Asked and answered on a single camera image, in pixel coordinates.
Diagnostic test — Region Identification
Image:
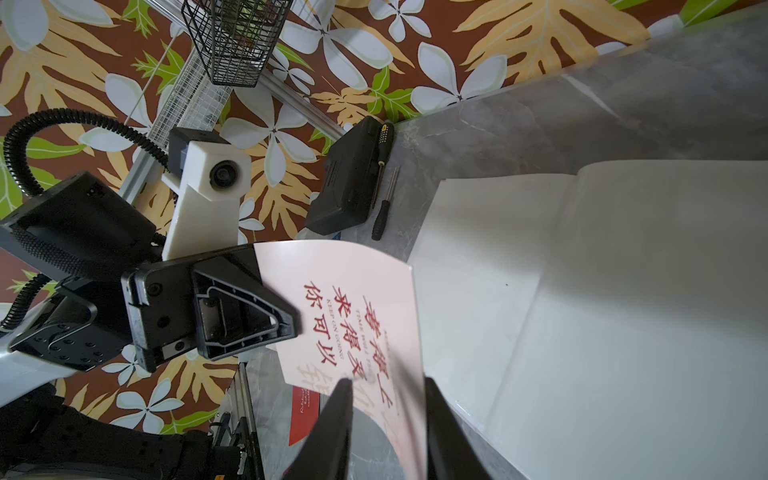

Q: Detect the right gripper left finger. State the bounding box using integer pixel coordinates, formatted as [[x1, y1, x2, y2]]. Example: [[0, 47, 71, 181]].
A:
[[283, 378, 353, 480]]

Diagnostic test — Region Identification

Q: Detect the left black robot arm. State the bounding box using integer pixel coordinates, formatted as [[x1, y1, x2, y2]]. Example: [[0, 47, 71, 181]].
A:
[[1, 108, 298, 479]]

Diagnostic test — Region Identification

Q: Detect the black screwdriver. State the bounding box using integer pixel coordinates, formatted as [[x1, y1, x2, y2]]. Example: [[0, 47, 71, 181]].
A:
[[371, 167, 400, 241]]

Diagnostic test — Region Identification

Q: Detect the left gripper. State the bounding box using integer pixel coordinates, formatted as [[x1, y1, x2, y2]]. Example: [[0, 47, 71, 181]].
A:
[[1, 172, 300, 371]]

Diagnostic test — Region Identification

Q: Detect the aluminium frame post left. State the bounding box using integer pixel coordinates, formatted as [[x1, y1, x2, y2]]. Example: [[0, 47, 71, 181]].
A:
[[116, 47, 235, 205]]

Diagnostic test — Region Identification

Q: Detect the white wire basket left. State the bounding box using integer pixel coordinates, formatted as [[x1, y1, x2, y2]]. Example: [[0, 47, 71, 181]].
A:
[[147, 51, 233, 150]]

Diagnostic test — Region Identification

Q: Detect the black plastic case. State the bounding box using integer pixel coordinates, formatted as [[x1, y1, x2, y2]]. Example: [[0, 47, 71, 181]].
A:
[[306, 117, 382, 235]]

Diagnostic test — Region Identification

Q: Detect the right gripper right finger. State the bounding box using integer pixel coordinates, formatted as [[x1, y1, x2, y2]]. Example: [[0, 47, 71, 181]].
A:
[[425, 377, 490, 480]]

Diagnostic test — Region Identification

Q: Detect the black wire basket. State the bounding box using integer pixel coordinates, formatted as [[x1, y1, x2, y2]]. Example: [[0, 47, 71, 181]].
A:
[[181, 0, 292, 88]]

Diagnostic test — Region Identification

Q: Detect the pink card red text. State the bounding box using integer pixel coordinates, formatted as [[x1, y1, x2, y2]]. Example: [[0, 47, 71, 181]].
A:
[[254, 239, 427, 479]]

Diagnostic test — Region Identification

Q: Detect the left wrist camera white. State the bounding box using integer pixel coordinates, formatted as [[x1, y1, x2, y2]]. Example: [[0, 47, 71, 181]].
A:
[[162, 127, 251, 261]]

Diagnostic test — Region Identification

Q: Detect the yellow handled screwdriver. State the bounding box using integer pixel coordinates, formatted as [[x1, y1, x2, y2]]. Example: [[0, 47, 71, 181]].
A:
[[370, 121, 395, 208]]

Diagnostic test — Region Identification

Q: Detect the red card cursive script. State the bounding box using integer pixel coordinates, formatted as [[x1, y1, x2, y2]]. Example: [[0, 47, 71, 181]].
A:
[[288, 386, 320, 446]]

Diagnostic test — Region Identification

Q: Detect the white photo album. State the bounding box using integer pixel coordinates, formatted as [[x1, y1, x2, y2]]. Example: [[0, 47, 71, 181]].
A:
[[409, 160, 767, 479]]

